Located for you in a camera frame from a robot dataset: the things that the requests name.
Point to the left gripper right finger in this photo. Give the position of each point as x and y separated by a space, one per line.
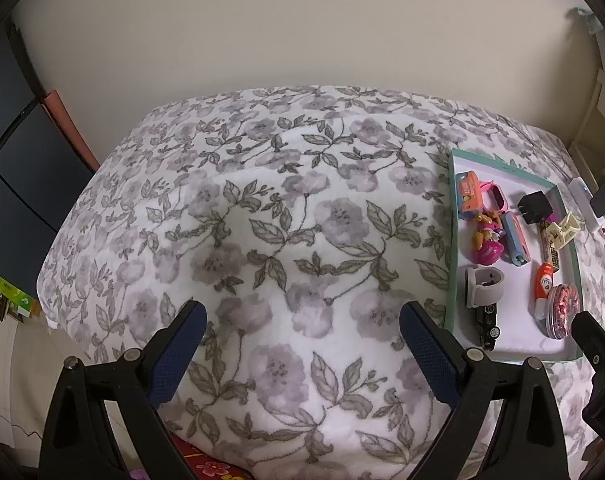
462 379

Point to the white round strap device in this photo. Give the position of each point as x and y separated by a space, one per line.
483 286

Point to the black wall charger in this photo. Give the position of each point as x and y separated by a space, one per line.
597 201

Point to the clear jar of hair ties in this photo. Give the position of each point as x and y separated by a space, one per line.
561 306

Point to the black toy car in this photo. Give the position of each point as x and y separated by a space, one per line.
485 323

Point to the red Lion toothpaste tube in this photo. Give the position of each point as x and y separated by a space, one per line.
543 286

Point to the blue orange slim case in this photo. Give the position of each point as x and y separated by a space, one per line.
516 243

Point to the blue orange toy case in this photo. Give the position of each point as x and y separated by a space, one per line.
468 195

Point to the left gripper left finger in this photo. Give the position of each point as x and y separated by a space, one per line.
143 379

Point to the white power strip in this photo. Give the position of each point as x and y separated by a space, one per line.
583 196

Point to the black power adapter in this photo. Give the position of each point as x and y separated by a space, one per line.
535 207

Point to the orange pink toy figure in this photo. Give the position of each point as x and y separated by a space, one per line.
487 247

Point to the gold black patterned box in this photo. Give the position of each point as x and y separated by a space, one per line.
549 253

